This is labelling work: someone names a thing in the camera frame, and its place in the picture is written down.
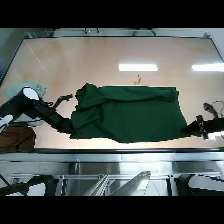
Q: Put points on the dark green T-shirt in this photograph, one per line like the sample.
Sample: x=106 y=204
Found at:
x=133 y=113

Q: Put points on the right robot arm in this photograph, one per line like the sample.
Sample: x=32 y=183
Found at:
x=213 y=126

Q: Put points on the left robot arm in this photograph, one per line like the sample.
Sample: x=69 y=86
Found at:
x=46 y=113

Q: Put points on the brown garment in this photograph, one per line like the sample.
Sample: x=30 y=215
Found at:
x=16 y=138

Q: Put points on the pale green garment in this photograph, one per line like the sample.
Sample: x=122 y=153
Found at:
x=15 y=89

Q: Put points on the silver frame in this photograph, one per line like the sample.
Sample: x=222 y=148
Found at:
x=100 y=158

